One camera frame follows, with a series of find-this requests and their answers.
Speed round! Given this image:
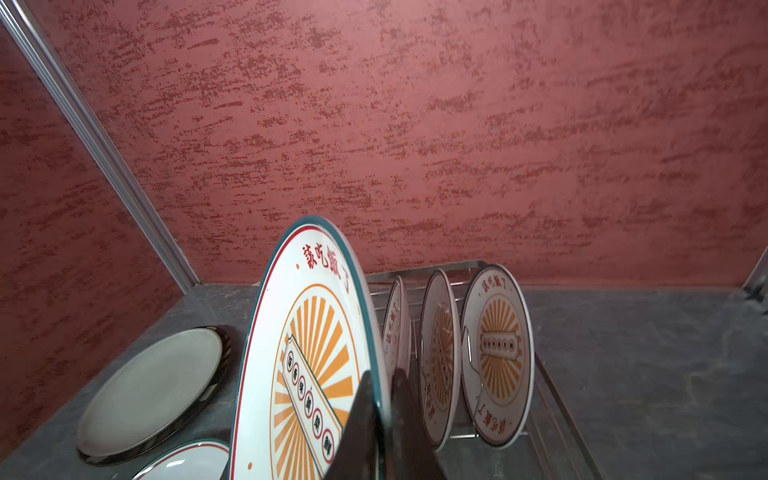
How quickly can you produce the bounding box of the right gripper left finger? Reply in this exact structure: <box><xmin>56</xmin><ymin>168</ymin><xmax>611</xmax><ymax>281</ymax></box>
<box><xmin>324</xmin><ymin>371</ymin><xmax>378</xmax><ymax>479</ymax></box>

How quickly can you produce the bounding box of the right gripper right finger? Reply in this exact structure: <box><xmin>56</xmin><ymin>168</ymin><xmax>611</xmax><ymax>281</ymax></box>
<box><xmin>390</xmin><ymin>369</ymin><xmax>445</xmax><ymax>479</ymax></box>

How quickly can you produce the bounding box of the orange sunburst plate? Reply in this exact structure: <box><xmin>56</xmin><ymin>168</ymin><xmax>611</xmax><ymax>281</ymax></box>
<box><xmin>382</xmin><ymin>276</ymin><xmax>412</xmax><ymax>383</ymax></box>
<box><xmin>461</xmin><ymin>264</ymin><xmax>535</xmax><ymax>449</ymax></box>
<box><xmin>229</xmin><ymin>216</ymin><xmax>392</xmax><ymax>479</ymax></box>
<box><xmin>418</xmin><ymin>269</ymin><xmax>461</xmax><ymax>451</ymax></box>

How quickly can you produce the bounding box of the orange sunburst plate front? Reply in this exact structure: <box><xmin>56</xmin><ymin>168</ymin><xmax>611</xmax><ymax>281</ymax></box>
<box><xmin>229</xmin><ymin>216</ymin><xmax>392</xmax><ymax>479</ymax></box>

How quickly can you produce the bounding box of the white grey line plate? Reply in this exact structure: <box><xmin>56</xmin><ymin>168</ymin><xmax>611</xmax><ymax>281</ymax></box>
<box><xmin>76</xmin><ymin>327</ymin><xmax>224</xmax><ymax>460</ymax></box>

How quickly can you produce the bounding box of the dark rimmed cream plate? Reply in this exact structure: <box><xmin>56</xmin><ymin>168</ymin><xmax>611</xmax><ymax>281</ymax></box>
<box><xmin>76</xmin><ymin>325</ymin><xmax>234</xmax><ymax>467</ymax></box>

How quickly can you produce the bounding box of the right corner aluminium profile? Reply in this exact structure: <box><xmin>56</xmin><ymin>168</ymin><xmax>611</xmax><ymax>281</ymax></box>
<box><xmin>742</xmin><ymin>248</ymin><xmax>768</xmax><ymax>303</ymax></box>

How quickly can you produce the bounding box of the corner aluminium profile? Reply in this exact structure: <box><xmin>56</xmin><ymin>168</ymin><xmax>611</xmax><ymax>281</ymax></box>
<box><xmin>742</xmin><ymin>248</ymin><xmax>768</xmax><ymax>303</ymax></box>
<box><xmin>1</xmin><ymin>1</ymin><xmax>200</xmax><ymax>295</ymax></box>

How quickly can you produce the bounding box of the left corner aluminium profile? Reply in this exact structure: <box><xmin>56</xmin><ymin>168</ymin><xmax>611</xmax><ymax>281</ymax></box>
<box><xmin>1</xmin><ymin>1</ymin><xmax>200</xmax><ymax>295</ymax></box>

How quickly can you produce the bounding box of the metal wire dish rack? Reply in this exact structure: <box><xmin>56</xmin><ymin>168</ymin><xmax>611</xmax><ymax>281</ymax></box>
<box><xmin>367</xmin><ymin>260</ymin><xmax>601</xmax><ymax>479</ymax></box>

